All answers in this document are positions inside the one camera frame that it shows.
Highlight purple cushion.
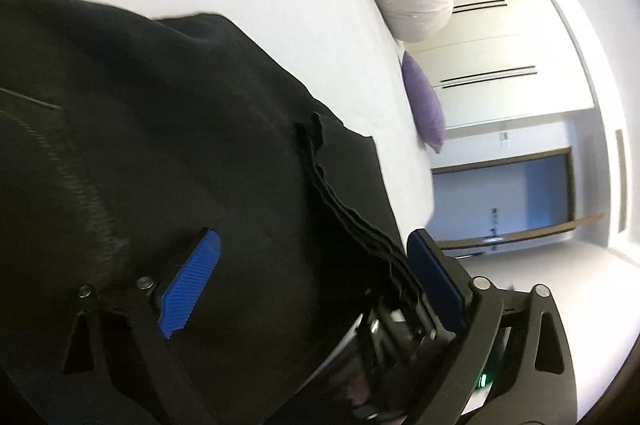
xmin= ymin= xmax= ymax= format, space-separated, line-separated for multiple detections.
xmin=401 ymin=51 xmax=446 ymax=154

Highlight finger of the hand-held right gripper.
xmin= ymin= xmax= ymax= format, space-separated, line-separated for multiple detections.
xmin=367 ymin=287 xmax=457 ymax=356

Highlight black denim pants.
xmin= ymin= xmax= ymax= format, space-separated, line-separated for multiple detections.
xmin=0 ymin=0 xmax=418 ymax=425

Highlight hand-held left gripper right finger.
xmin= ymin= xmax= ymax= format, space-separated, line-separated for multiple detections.
xmin=406 ymin=229 xmax=579 ymax=425

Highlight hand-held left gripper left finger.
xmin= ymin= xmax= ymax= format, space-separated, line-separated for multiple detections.
xmin=59 ymin=228 xmax=221 ymax=425

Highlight blue-grey door with wooden frame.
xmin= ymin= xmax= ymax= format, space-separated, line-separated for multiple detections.
xmin=431 ymin=147 xmax=607 ymax=252

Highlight white wardrobe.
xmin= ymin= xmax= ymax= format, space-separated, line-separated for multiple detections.
xmin=400 ymin=0 xmax=597 ymax=130

